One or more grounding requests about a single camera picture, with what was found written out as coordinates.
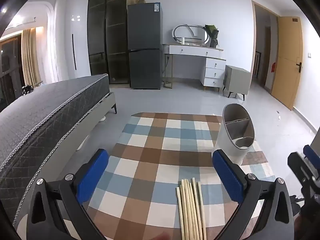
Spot white vanity desk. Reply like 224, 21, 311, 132
162, 43, 227, 92

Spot dark corridor railing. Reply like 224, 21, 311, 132
254, 52, 262, 78

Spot dark glass cabinet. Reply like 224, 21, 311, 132
87, 0, 130, 85

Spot grey bed frame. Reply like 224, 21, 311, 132
12, 92, 117, 230

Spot dark window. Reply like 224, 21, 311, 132
0, 36, 25, 110

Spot grey white utensil holder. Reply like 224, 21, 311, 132
212, 103, 255, 166

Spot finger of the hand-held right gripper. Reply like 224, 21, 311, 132
287, 152, 316, 198
303, 145, 320, 167

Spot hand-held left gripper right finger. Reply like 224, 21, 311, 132
212, 149, 295, 240

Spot grey nightstand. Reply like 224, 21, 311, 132
222, 64, 252, 101

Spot dark wrapped flower bouquet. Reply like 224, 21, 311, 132
204, 24, 220, 48

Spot dark grey refrigerator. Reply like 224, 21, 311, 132
127, 2, 163, 90

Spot white glossy wardrobe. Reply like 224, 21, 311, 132
47, 0, 92, 80

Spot oval vanity mirror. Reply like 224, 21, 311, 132
172, 24, 210, 47

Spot dark grey quilted mattress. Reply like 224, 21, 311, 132
0, 74, 110, 220

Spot checkered tablecloth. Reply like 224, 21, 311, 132
85, 112, 268, 240

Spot golden curtain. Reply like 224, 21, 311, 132
21, 28, 42, 87

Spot bundle of wooden chopsticks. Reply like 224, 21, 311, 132
176, 177, 207, 240

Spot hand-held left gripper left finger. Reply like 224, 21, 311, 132
24, 149, 110, 240

